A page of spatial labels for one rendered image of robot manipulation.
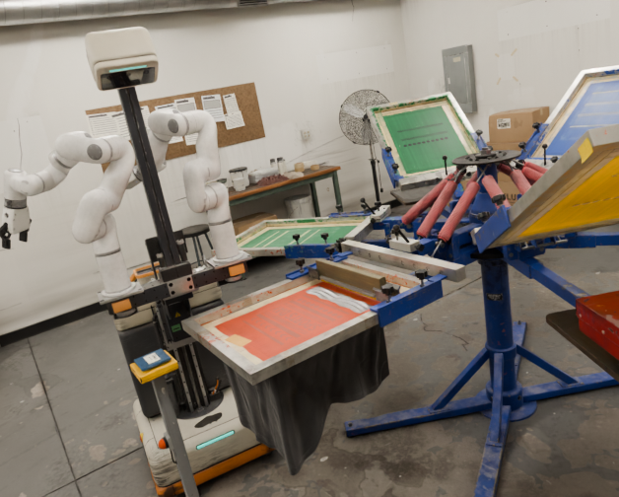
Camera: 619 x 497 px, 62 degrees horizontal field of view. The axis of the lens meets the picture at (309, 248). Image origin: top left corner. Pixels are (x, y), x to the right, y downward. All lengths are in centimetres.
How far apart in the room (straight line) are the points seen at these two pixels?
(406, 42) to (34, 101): 456
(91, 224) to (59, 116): 355
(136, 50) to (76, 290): 392
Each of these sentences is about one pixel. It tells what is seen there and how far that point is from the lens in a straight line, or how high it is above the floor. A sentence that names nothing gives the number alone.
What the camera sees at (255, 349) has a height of 95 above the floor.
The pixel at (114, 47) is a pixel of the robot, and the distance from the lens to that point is 190.
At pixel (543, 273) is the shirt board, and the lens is 214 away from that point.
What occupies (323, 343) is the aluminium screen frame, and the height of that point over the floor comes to 98.
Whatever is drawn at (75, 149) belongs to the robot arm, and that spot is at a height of 168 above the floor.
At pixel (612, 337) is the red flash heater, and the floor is 107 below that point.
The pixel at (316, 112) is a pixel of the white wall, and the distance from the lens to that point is 648.
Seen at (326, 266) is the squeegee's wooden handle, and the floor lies 104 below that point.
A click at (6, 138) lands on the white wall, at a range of 537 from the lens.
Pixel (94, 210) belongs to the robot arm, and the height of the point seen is 147.
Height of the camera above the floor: 173
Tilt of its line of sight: 17 degrees down
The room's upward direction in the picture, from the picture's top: 10 degrees counter-clockwise
